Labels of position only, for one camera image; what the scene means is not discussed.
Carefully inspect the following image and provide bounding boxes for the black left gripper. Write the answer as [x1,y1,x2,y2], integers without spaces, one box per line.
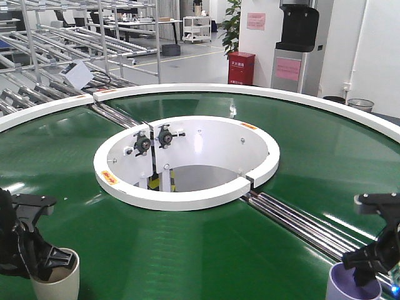
[1,189,74,281]

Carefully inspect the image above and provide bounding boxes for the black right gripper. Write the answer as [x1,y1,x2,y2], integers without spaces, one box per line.
[342,192,399,287]

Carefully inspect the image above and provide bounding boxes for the lavender plastic cup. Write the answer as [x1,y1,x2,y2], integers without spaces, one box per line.
[325,262,383,300]

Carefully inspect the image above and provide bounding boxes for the beige plastic cup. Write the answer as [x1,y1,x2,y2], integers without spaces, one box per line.
[31,247,80,300]

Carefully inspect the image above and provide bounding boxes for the green circular conveyor belt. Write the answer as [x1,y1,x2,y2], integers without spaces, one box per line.
[1,92,399,299]

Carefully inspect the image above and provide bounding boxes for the white outer conveyor rim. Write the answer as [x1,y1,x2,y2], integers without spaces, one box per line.
[1,83,399,142]

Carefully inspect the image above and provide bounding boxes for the grey waste bin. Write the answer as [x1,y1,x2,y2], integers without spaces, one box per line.
[347,98,374,113]

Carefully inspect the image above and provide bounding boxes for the white control box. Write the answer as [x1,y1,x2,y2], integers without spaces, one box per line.
[59,60,94,90]

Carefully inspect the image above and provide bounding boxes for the metal roller rack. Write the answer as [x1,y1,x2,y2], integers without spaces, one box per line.
[1,1,159,116]

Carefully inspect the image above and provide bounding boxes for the black and silver water dispenser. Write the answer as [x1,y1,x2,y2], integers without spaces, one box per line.
[271,1,319,93]

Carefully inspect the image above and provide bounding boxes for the red fire extinguisher cabinet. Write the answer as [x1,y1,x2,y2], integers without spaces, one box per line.
[228,51,256,86]

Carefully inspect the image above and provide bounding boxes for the green potted plant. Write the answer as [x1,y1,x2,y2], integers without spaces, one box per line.
[221,0,242,59]

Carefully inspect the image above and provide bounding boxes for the white rolling cart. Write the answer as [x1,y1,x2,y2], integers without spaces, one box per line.
[182,16,211,43]

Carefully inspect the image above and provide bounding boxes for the white inner conveyor ring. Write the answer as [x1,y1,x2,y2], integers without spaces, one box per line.
[93,116,281,212]

